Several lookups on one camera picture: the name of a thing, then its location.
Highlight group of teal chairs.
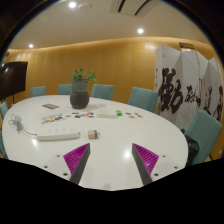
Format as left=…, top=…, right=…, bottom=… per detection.
left=0, top=83, right=224, bottom=166

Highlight flat white box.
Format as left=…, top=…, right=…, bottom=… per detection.
left=96, top=109, right=119, bottom=120

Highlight small scattered stickers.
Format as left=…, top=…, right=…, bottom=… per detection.
left=124, top=111, right=144, bottom=120

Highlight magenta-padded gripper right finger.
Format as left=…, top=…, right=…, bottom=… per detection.
left=131, top=142, right=181, bottom=187

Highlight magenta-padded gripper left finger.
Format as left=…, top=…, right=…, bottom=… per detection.
left=43, top=142, right=92, bottom=186

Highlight colourful stickers with yellow cards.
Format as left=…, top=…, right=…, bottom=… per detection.
left=40, top=113, right=67, bottom=125

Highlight white folding screen with calligraphy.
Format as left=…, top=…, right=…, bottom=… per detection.
left=153, top=44, right=224, bottom=134

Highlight grey ribbed pot with plant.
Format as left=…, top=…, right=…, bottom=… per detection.
left=69, top=68, right=98, bottom=110

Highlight black wall television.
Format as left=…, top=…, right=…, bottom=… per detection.
left=0, top=61, right=29, bottom=102

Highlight ceiling air vent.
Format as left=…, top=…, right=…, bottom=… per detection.
left=109, top=0, right=161, bottom=18

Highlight group of round ceiling lights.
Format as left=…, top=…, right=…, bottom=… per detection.
left=28, top=1, right=145, bottom=49

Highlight colourful round stickers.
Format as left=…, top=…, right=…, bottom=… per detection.
left=65, top=111, right=96, bottom=119

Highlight white power strip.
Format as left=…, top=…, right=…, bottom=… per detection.
left=35, top=127, right=82, bottom=142

